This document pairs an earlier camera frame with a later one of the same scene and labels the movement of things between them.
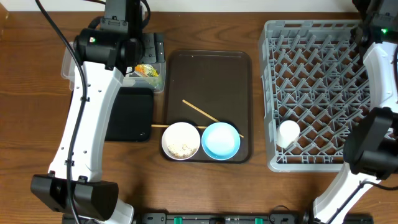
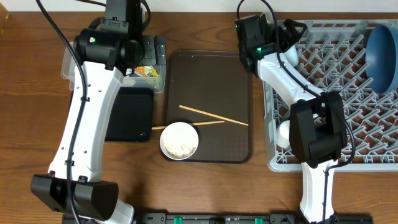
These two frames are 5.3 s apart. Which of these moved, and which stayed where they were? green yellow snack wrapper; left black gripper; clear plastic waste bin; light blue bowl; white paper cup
Moved: light blue bowl
Stayed: left black gripper; clear plastic waste bin; green yellow snack wrapper; white paper cup
